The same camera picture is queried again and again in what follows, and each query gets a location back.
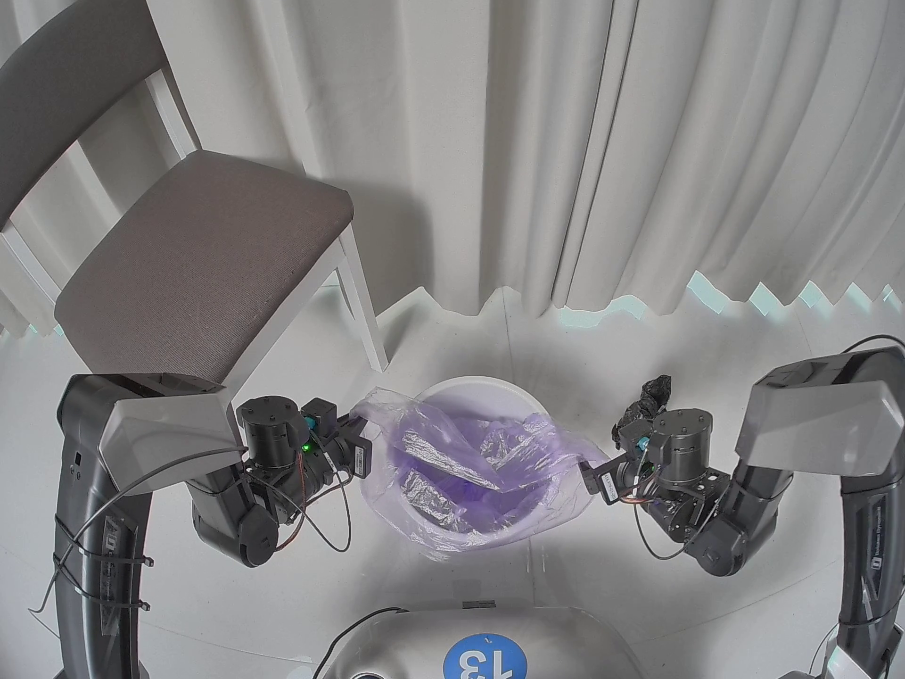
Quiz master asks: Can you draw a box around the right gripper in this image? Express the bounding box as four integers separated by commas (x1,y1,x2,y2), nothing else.
596,464,653,506

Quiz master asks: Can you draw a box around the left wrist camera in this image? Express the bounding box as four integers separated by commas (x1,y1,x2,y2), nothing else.
303,397,342,438

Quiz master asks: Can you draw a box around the grey padded white chair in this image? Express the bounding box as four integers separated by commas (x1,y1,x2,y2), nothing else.
0,0,390,389

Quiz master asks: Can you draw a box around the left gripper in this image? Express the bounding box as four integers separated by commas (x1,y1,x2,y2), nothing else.
321,436,374,480

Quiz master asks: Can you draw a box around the purple plastic bag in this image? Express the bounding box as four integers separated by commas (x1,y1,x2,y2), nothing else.
351,382,612,564

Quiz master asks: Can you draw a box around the black plastic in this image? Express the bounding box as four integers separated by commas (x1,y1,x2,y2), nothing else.
611,375,673,444

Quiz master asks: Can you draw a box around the white curtain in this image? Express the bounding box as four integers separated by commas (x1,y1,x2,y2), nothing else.
551,0,905,320
0,0,641,338

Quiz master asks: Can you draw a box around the white trash bin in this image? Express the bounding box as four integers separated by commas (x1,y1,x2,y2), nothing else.
396,376,564,557

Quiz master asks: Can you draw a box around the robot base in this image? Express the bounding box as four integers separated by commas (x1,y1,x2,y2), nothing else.
332,597,641,679

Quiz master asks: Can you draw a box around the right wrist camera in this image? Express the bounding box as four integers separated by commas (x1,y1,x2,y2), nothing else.
624,422,660,464

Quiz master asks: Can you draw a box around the black cable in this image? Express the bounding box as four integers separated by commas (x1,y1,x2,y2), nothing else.
28,450,245,617
313,607,412,679
300,481,353,553
633,503,690,559

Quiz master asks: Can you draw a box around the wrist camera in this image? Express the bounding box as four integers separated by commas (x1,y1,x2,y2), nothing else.
303,397,342,438
624,422,660,464

